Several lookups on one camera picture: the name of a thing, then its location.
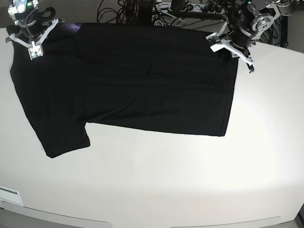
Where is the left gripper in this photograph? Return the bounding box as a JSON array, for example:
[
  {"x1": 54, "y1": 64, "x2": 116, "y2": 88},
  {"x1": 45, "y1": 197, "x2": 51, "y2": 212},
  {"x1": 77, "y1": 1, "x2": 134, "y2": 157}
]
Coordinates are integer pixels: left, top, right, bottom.
[{"x1": 222, "y1": 16, "x2": 255, "y2": 58}]

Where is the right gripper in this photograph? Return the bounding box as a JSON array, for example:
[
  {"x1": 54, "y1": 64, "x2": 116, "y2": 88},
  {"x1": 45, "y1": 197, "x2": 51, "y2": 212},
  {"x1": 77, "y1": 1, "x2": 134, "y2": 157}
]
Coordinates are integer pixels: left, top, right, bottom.
[{"x1": 5, "y1": 19, "x2": 64, "y2": 48}]

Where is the black T-shirt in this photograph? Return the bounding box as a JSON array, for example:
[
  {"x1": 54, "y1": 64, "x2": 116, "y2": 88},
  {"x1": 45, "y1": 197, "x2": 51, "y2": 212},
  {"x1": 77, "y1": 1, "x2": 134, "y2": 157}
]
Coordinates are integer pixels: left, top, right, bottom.
[{"x1": 10, "y1": 23, "x2": 238, "y2": 158}]

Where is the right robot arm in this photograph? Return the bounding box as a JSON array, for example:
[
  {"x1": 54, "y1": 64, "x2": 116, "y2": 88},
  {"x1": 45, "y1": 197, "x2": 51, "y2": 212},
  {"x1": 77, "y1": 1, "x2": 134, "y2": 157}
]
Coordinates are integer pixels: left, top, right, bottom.
[{"x1": 5, "y1": 0, "x2": 64, "y2": 49}]

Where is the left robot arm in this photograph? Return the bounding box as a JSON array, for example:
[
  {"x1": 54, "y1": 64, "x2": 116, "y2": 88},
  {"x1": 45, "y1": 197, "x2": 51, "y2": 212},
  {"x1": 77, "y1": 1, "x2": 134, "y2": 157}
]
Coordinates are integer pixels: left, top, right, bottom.
[{"x1": 220, "y1": 0, "x2": 300, "y2": 72}]

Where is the white power strip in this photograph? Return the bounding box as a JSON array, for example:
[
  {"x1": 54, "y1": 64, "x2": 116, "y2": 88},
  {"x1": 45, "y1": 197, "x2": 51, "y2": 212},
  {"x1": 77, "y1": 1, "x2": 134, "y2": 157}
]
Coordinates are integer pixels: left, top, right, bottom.
[{"x1": 185, "y1": 1, "x2": 225, "y2": 14}]

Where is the white label plate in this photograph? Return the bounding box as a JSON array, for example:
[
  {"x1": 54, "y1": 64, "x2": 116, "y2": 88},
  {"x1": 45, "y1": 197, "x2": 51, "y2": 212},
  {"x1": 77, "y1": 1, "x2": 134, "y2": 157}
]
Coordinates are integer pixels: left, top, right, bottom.
[{"x1": 0, "y1": 186, "x2": 23, "y2": 207}]

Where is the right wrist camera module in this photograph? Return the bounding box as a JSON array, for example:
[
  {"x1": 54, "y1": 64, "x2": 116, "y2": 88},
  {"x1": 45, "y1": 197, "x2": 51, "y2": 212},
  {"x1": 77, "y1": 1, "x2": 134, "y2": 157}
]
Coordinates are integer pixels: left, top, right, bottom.
[{"x1": 28, "y1": 41, "x2": 44, "y2": 60}]

